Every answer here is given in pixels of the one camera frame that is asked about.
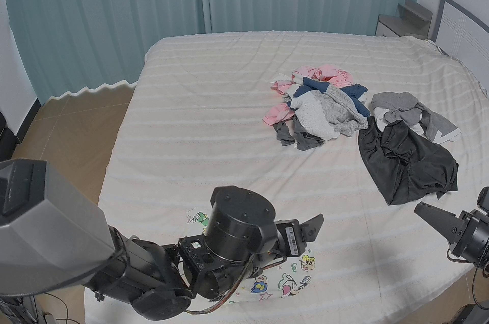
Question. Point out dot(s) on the bed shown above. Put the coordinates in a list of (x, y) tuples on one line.
[(229, 104)]

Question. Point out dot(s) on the grey garment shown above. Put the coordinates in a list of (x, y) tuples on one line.
[(401, 104)]

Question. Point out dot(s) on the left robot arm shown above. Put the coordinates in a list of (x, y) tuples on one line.
[(57, 230)]

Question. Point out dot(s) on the grey bedside table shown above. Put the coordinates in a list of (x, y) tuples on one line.
[(401, 22)]

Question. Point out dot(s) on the black garment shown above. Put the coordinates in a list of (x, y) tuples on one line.
[(405, 158)]

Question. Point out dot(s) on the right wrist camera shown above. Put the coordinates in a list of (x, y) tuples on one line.
[(484, 199)]

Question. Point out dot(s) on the black sofa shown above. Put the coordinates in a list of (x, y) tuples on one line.
[(7, 135)]

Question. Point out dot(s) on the white printed pyjama top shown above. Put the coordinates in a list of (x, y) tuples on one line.
[(282, 276)]

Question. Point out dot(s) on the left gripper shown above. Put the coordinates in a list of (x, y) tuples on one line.
[(294, 234)]

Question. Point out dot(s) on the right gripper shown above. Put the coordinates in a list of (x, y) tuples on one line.
[(472, 234)]

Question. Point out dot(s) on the pile of clothes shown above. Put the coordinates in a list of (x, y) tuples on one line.
[(317, 104)]

